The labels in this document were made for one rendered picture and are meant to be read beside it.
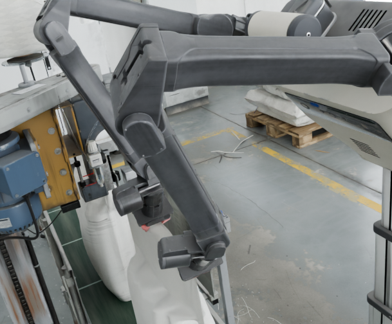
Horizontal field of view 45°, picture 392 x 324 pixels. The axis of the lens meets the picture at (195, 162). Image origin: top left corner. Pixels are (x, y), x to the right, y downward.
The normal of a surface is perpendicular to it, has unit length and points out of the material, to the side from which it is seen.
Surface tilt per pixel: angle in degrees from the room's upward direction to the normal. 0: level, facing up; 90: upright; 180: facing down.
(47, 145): 90
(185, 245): 28
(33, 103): 90
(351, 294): 0
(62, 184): 90
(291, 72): 120
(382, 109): 40
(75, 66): 92
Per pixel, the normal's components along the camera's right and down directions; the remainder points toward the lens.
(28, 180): 0.78, 0.16
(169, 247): 0.07, -0.64
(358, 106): -0.68, -0.49
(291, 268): -0.15, -0.90
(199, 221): 0.12, 0.69
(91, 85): 0.51, 0.20
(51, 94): 0.90, 0.06
